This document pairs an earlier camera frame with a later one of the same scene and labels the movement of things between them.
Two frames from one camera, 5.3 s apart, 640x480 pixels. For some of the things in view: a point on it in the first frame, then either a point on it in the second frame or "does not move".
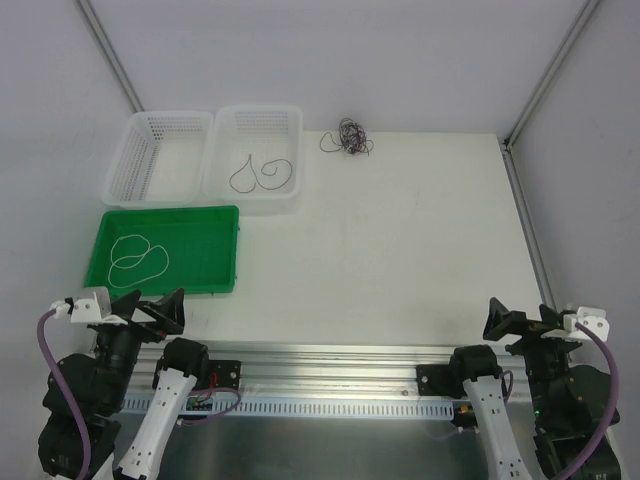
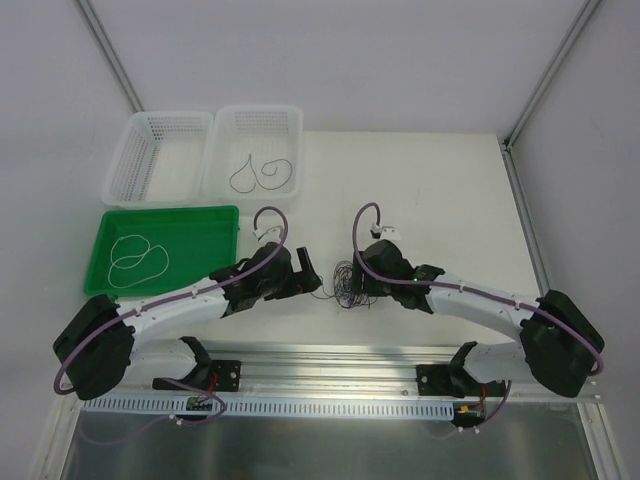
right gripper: [528, 326] to [360, 270]
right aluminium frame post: [508, 150] does not move
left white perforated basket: [161, 159] does not move
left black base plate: [222, 374] does not move
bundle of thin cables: [352, 138] to [343, 286]
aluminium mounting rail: [321, 372] does not move
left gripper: [145, 319] to [301, 273]
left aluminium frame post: [95, 25] does not move
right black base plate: [434, 380] does not move
